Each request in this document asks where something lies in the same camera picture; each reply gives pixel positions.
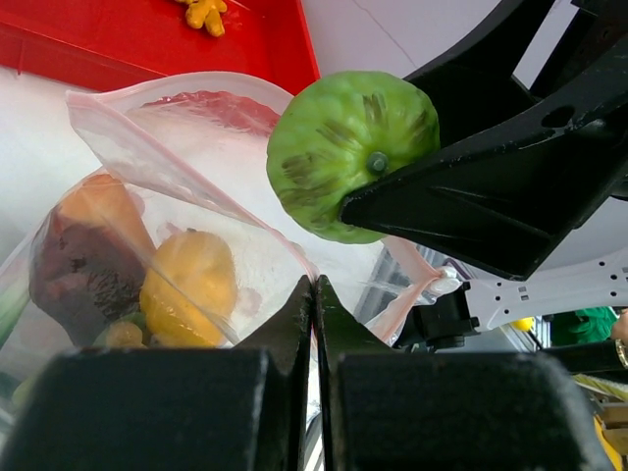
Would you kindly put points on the yellow potato toy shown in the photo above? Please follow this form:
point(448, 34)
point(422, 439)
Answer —
point(191, 279)

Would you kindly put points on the clear pink zip top bag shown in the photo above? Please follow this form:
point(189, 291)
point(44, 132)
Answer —
point(192, 151)

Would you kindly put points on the brown longan bunch toy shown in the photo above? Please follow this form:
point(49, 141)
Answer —
point(128, 331)

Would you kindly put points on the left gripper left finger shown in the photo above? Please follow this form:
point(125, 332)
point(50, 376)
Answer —
point(239, 408)

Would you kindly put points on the red brown meat slice toy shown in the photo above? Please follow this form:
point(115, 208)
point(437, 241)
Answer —
point(85, 270)

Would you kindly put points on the person in black shirt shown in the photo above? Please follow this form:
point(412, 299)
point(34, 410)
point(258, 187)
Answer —
point(589, 340)

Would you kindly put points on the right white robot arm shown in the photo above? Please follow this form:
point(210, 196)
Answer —
point(588, 268)

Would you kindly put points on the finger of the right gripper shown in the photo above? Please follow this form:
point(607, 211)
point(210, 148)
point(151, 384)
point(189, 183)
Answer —
point(504, 199)
point(472, 85)

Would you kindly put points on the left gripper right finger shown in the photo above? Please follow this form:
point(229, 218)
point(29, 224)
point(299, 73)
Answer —
point(387, 410)

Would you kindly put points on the green vegetable toy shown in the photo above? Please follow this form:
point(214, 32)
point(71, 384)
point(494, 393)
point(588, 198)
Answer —
point(342, 132)

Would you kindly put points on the red plastic tray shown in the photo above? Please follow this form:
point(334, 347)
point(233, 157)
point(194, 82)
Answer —
point(106, 45)

